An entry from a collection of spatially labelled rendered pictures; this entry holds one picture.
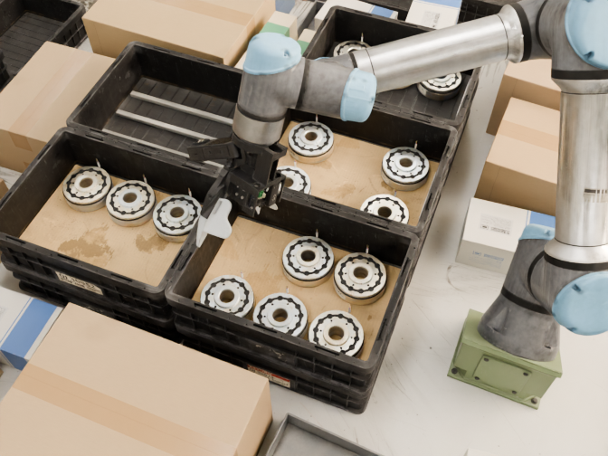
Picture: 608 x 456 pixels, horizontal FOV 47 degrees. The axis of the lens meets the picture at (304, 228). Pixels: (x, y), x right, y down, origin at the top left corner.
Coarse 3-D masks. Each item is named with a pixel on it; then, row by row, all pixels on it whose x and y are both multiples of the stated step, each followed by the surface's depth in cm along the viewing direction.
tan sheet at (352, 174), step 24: (336, 144) 159; (360, 144) 158; (312, 168) 154; (336, 168) 154; (360, 168) 154; (432, 168) 154; (312, 192) 150; (336, 192) 150; (360, 192) 150; (384, 192) 150; (408, 192) 150; (384, 216) 147
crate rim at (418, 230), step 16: (384, 112) 151; (400, 112) 150; (448, 128) 148; (448, 144) 145; (448, 160) 143; (288, 192) 138; (432, 192) 138; (336, 208) 135; (352, 208) 135; (400, 224) 133
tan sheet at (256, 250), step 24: (240, 240) 143; (264, 240) 143; (288, 240) 143; (216, 264) 140; (240, 264) 140; (264, 264) 140; (336, 264) 140; (384, 264) 140; (264, 288) 136; (288, 288) 136; (312, 288) 136; (312, 312) 133; (360, 312) 133; (384, 312) 133; (336, 336) 130
